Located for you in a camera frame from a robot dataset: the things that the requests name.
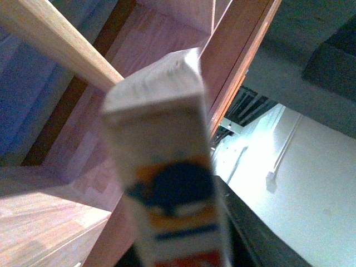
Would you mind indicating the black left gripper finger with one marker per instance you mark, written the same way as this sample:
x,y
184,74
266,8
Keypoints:
x,y
253,242

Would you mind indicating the white orange paperback book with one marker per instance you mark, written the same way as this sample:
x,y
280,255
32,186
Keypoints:
x,y
155,129

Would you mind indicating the left wooden shelf unit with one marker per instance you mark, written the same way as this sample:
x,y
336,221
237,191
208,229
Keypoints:
x,y
72,211

